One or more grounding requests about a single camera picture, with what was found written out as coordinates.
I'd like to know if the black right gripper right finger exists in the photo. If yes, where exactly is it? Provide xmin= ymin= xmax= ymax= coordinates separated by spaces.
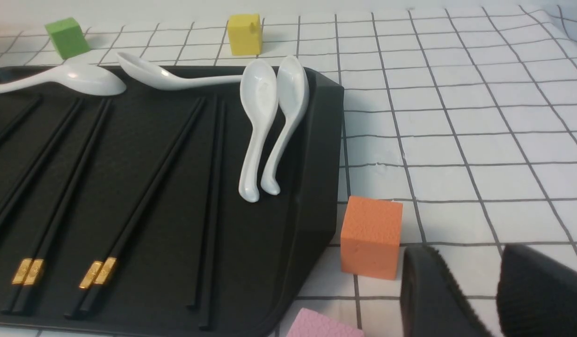
xmin=497 ymin=244 xmax=577 ymax=337

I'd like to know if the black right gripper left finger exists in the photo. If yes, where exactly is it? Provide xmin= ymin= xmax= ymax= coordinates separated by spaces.
xmin=400 ymin=246 xmax=493 ymax=337

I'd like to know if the orange cube block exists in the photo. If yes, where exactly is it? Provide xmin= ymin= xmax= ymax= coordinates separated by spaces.
xmin=340 ymin=195 xmax=402 ymax=280

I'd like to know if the pink cube block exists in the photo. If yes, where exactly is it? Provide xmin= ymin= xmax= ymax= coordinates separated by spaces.
xmin=286 ymin=308 xmax=365 ymax=337

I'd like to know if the white checkered tablecloth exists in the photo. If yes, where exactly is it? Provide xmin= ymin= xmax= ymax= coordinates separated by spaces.
xmin=0 ymin=5 xmax=577 ymax=337

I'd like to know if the white ceramic spoon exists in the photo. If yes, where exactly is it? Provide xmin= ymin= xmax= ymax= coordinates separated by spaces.
xmin=117 ymin=52 xmax=242 ymax=90
xmin=238 ymin=59 xmax=279 ymax=203
xmin=261 ymin=55 xmax=310 ymax=196
xmin=0 ymin=64 xmax=126 ymax=96

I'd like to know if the black rectangular tray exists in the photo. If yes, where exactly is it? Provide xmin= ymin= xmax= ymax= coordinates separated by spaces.
xmin=0 ymin=66 xmax=344 ymax=337

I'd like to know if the yellow cube block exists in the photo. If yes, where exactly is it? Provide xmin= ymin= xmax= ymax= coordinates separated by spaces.
xmin=227 ymin=14 xmax=263 ymax=56

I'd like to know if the black chopstick gold band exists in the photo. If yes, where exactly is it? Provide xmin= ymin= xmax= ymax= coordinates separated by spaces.
xmin=0 ymin=99 xmax=83 ymax=315
xmin=65 ymin=97 xmax=205 ymax=320
xmin=1 ymin=99 xmax=111 ymax=315
xmin=78 ymin=101 xmax=207 ymax=315

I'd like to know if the green cube block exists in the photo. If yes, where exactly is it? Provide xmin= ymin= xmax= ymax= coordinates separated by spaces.
xmin=44 ymin=17 xmax=91 ymax=60

